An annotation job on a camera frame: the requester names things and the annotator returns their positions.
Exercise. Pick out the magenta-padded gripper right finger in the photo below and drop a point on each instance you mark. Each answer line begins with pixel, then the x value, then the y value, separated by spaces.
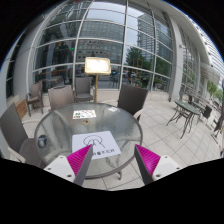
pixel 148 160

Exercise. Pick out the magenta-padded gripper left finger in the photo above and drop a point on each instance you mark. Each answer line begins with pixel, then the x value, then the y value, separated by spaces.
pixel 78 160

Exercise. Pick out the black computer mouse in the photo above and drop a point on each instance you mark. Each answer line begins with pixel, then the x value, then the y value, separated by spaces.
pixel 42 141

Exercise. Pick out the white printed mouse pad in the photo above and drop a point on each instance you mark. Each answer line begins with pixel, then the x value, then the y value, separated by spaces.
pixel 100 150

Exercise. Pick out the laminated picture menu card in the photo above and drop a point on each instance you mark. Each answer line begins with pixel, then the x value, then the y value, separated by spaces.
pixel 84 114

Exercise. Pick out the grey wicker chair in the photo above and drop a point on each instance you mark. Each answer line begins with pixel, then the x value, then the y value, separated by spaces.
pixel 35 93
pixel 131 99
pixel 61 96
pixel 83 87
pixel 13 130

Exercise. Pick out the dark metal bistro table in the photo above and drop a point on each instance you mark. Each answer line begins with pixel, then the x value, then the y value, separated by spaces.
pixel 188 107

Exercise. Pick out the black metal chair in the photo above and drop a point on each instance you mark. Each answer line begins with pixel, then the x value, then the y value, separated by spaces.
pixel 206 112

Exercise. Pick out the wooden slatted bench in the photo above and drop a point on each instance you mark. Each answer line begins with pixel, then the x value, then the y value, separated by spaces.
pixel 21 109

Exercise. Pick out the gold menu stand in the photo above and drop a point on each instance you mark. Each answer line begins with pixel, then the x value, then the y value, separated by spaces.
pixel 97 65

